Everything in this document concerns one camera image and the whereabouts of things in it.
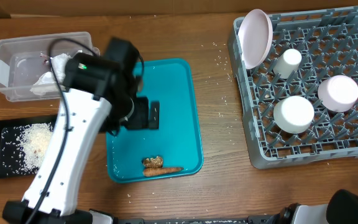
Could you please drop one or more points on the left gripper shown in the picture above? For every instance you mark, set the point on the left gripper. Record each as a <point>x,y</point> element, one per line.
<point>141,121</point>

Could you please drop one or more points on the white tissue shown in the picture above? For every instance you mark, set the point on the white tissue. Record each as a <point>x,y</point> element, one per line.
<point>45,84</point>
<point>58,64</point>

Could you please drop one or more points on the red snack wrapper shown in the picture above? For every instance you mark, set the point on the red snack wrapper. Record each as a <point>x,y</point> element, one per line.
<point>46,59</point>

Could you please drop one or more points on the large white plate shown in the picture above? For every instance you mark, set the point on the large white plate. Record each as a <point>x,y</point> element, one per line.
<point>255,36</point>

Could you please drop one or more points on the small white bowl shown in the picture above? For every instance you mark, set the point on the small white bowl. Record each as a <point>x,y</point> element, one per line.
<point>293,114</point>

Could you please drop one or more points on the white cup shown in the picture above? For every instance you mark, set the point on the white cup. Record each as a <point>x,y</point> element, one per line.
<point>287,63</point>

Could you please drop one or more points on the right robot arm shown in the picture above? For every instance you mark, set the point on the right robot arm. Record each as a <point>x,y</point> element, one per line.
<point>341,209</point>

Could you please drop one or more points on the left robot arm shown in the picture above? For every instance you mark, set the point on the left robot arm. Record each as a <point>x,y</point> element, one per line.
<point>98,93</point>

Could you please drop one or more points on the grey dishwasher rack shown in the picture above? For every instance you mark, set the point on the grey dishwasher rack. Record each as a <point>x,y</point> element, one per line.
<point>328,42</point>

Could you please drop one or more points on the brown food scrap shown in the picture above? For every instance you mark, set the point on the brown food scrap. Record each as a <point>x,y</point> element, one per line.
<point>153,162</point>

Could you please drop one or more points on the teal serving tray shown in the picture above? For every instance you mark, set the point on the teal serving tray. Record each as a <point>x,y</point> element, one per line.
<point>178,138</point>

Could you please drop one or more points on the carrot piece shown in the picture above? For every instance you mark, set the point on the carrot piece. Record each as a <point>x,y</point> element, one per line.
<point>156,171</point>

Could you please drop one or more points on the pile of white rice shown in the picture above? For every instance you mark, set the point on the pile of white rice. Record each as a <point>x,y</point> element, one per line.
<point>23,147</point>

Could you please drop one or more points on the clear plastic storage bin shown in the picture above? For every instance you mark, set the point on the clear plastic storage bin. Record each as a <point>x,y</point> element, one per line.
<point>21,64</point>

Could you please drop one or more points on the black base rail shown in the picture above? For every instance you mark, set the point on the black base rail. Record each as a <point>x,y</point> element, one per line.
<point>182,221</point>

